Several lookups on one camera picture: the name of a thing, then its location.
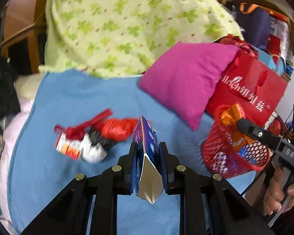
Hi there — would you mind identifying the blue white carton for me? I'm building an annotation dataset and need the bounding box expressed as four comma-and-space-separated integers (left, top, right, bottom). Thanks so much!
133, 115, 163, 204

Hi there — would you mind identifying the black plastic bag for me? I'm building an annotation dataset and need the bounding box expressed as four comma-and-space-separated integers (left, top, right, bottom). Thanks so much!
89, 129, 117, 152

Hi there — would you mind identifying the red white medicine box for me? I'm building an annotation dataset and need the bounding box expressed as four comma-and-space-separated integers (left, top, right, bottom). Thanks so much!
54, 133, 83, 160

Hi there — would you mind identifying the red ribbon scrap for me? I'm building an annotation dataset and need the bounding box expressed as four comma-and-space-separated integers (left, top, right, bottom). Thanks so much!
54, 108, 113, 141

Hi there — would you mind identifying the orange wrapper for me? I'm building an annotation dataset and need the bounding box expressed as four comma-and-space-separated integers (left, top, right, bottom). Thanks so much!
220, 103, 254, 153

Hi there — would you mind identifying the blue plastic bag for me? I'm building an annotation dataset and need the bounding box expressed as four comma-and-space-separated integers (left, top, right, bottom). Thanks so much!
238, 143, 259, 165

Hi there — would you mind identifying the red mesh trash basket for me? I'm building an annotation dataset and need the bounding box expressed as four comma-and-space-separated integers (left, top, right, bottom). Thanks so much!
202, 105, 270, 178

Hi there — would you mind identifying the person's right hand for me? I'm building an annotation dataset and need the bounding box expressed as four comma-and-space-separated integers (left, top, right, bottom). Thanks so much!
263, 167, 294, 215

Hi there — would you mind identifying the magenta pillow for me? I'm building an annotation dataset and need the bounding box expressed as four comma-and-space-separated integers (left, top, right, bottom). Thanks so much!
139, 42, 239, 130

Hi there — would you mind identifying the red shopping bag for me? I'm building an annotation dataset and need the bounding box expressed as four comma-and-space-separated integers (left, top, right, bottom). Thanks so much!
206, 51, 287, 126

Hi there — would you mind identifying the blue towel blanket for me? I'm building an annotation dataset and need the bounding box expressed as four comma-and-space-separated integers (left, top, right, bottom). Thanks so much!
7, 68, 257, 235

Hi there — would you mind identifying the light blue shoe box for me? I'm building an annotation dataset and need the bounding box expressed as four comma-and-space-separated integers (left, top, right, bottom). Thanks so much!
253, 46, 276, 70

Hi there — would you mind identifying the round wooden shelf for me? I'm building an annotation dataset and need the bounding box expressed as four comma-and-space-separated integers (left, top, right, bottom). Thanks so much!
233, 0, 294, 51

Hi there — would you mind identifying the pink white bedsheet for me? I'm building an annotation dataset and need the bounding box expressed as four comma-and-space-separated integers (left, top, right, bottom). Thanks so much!
0, 99, 34, 234

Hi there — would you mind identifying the red knotted plastic bag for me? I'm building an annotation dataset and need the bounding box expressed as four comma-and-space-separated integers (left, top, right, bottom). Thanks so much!
218, 34, 259, 58

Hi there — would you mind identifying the navy tote bag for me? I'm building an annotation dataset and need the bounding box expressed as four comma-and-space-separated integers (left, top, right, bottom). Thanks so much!
236, 3, 271, 49

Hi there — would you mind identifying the black puffer jacket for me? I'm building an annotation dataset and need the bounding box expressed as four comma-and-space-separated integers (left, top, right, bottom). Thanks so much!
0, 54, 21, 122

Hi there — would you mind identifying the green clover quilt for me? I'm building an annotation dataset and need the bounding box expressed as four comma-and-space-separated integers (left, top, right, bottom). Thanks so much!
39, 0, 242, 78

